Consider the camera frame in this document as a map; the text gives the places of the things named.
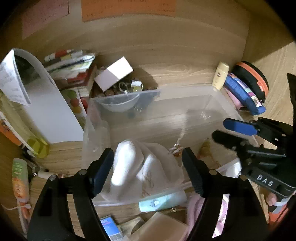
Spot white lip balm stick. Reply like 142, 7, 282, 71
37, 171, 67, 179

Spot green orange squeeze tube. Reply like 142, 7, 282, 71
12, 158, 30, 203

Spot cream candle jar clear lid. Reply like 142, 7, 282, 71
129, 212, 189, 241

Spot cream sunscreen bottle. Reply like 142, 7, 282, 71
212, 62, 229, 90

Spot mint green tube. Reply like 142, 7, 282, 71
138, 190, 187, 212

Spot white round lidded tub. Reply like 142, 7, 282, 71
217, 158, 242, 178

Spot pink sticky note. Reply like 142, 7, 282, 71
21, 0, 69, 39

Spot metal nail clippers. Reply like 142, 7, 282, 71
22, 151, 40, 176

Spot orange printed tube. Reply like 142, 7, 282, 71
1, 112, 22, 147

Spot black orange round case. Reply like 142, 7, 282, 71
232, 61, 269, 103

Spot orange sticky note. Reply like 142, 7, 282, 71
81, 0, 176, 22

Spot person's right hand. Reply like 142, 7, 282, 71
259, 187, 278, 206

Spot pink rope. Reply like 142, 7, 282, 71
184, 193, 230, 241

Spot white curled paper sheet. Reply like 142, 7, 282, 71
1, 48, 83, 144

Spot clear plastic storage bin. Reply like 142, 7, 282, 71
81, 84, 258, 207

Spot yellow-green spray bottle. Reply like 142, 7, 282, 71
1, 91, 49, 159

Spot blue patterned zip pouch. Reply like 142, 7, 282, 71
224, 73, 266, 115

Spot pink flat booklet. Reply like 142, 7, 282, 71
224, 87, 248, 111

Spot clear plastic bowl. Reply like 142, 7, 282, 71
94, 92, 141, 113

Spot small white pink box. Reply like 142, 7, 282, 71
94, 57, 133, 92

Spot white drawstring cloth pouch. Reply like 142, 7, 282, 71
100, 139, 185, 203

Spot orange pen with tag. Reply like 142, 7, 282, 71
1, 200, 32, 236

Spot black blue staples box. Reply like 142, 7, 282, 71
100, 215, 123, 241

